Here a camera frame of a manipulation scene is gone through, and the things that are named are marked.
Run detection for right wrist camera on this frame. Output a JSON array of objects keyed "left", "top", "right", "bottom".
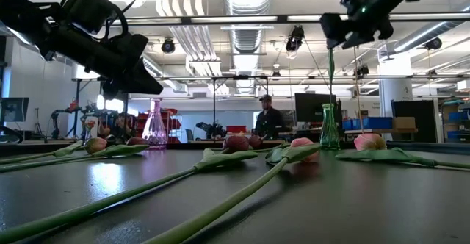
[{"left": 339, "top": 0, "right": 370, "bottom": 17}]

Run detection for black standing panel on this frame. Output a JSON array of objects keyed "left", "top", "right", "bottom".
[{"left": 391, "top": 99, "right": 438, "bottom": 143}]

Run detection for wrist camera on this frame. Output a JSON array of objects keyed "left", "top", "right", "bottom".
[
  {"left": 339, "top": 0, "right": 370, "bottom": 17},
  {"left": 60, "top": 0, "right": 128, "bottom": 35}
]

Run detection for brown cardboard box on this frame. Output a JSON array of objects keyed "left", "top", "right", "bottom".
[{"left": 392, "top": 116, "right": 416, "bottom": 130}]

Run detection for thin tan hanging cord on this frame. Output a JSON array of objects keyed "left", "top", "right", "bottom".
[{"left": 352, "top": 47, "right": 365, "bottom": 134}]

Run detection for small dark monitor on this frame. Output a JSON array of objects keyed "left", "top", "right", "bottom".
[{"left": 0, "top": 96, "right": 30, "bottom": 123}]

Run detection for person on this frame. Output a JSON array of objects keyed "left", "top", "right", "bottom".
[{"left": 255, "top": 94, "right": 286, "bottom": 140}]

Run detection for red storage shelf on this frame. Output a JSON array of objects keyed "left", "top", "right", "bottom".
[{"left": 136, "top": 107, "right": 183, "bottom": 144}]

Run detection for large black monitor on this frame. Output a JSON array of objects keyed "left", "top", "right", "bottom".
[{"left": 294, "top": 92, "right": 343, "bottom": 124}]

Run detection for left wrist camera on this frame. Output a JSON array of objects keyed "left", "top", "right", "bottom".
[{"left": 60, "top": 0, "right": 128, "bottom": 35}]

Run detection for white pillar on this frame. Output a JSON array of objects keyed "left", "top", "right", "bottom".
[{"left": 377, "top": 54, "right": 414, "bottom": 142}]

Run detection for purple glass vase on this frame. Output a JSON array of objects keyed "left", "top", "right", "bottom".
[{"left": 142, "top": 97, "right": 168, "bottom": 150}]

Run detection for black overhead frame bar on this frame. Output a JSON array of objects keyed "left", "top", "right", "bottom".
[{"left": 109, "top": 12, "right": 470, "bottom": 25}]

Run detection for silver ventilation duct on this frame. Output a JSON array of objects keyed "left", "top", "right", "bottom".
[{"left": 221, "top": 0, "right": 275, "bottom": 54}]

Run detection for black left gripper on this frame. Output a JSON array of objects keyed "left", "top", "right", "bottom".
[{"left": 43, "top": 19, "right": 165, "bottom": 101}]

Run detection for green glass vase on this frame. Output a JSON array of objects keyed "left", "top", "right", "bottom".
[{"left": 318, "top": 103, "right": 341, "bottom": 150}]

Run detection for blue storage bins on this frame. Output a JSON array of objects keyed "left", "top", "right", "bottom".
[{"left": 342, "top": 116, "right": 393, "bottom": 131}]

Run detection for black aluminium table frame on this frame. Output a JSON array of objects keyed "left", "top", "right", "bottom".
[{"left": 0, "top": 140, "right": 470, "bottom": 154}]

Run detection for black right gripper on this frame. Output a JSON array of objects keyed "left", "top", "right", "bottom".
[{"left": 319, "top": 1, "right": 394, "bottom": 50}]

